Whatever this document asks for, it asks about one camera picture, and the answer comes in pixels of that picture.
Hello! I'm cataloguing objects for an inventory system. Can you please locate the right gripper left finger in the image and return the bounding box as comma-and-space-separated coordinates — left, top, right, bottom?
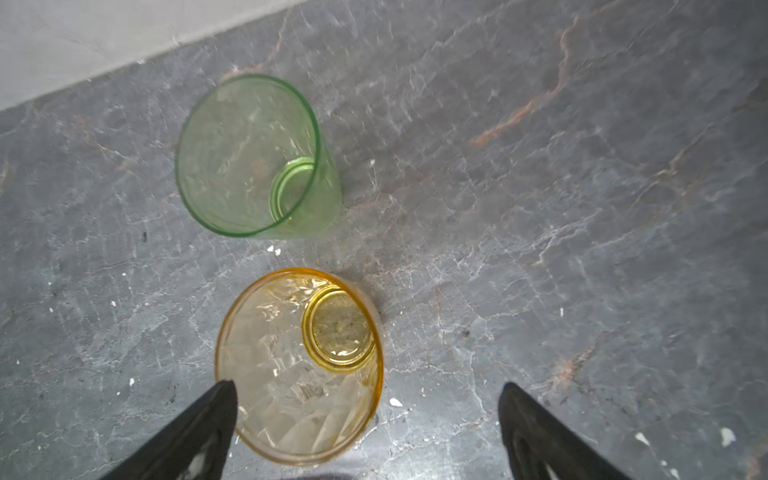
104, 380, 238, 479

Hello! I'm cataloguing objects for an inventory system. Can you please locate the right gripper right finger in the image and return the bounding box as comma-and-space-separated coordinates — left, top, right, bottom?
498, 382, 628, 480

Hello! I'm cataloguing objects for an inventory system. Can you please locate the short yellow glass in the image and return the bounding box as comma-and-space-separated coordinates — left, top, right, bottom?
215, 268, 384, 465

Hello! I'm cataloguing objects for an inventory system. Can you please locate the short green glass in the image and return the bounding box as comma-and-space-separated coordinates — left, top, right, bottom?
175, 74, 342, 240

